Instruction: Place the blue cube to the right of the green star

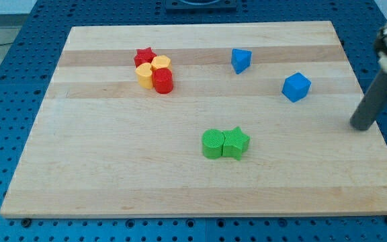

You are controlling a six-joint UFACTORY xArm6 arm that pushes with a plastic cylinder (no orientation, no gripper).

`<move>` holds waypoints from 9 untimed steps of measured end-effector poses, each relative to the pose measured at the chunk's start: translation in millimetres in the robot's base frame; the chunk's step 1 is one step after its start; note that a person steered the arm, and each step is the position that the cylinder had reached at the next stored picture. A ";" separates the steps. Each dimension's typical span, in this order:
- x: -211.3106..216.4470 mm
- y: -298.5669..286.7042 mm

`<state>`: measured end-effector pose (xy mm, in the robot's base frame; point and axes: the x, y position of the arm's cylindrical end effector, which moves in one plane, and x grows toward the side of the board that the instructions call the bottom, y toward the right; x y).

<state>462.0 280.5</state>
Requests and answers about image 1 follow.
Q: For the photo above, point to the wooden board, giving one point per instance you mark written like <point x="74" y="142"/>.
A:
<point x="102" y="146"/>

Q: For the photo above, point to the blue triangle block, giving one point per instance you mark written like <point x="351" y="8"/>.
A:
<point x="240" y="60"/>

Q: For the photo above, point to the red cylinder block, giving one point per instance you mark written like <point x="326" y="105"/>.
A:
<point x="163" y="80"/>

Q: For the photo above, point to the blue cube block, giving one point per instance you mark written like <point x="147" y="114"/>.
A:
<point x="296" y="87"/>

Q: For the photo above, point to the red star block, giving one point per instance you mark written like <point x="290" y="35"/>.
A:
<point x="145" y="55"/>

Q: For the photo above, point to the green star block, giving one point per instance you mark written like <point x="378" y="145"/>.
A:
<point x="236" y="142"/>

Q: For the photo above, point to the green cylinder block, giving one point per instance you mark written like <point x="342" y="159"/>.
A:
<point x="212" y="143"/>

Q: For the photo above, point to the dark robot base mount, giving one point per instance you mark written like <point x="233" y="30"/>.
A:
<point x="199" y="6"/>

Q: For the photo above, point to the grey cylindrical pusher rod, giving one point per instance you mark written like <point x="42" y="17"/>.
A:
<point x="373" y="102"/>

